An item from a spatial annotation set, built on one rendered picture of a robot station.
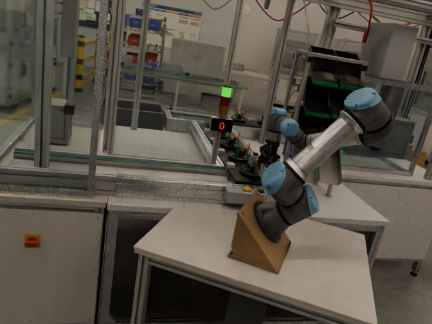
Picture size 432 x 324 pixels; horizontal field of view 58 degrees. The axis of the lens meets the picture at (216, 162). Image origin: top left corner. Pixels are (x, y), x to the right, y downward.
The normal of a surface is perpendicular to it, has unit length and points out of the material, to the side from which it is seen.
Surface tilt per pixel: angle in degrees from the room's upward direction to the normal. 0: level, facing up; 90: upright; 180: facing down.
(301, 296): 0
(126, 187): 90
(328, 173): 45
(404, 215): 90
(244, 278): 0
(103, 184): 90
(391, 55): 90
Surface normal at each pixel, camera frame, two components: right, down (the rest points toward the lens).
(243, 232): -0.35, 0.24
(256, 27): 0.05, 0.33
